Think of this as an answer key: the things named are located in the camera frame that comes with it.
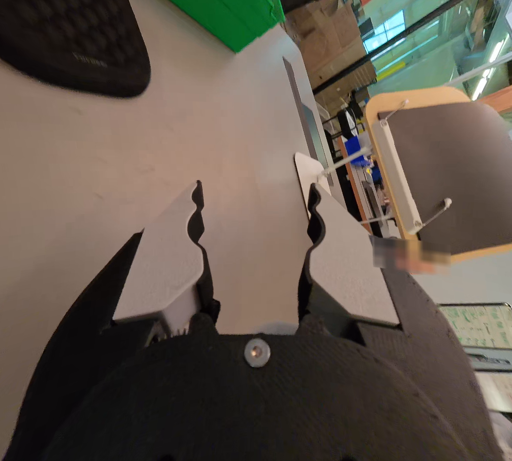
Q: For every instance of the cardboard box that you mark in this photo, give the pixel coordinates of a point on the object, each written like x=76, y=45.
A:
x=332, y=45

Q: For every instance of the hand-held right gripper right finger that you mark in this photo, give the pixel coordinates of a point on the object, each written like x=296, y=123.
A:
x=344, y=269

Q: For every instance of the blue plastic bin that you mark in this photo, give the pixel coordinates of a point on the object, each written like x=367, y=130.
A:
x=356, y=149

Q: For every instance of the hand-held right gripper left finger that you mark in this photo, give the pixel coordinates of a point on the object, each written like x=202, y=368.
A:
x=160, y=269

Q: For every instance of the black honeycomb pad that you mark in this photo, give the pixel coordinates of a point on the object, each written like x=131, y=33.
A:
x=60, y=8

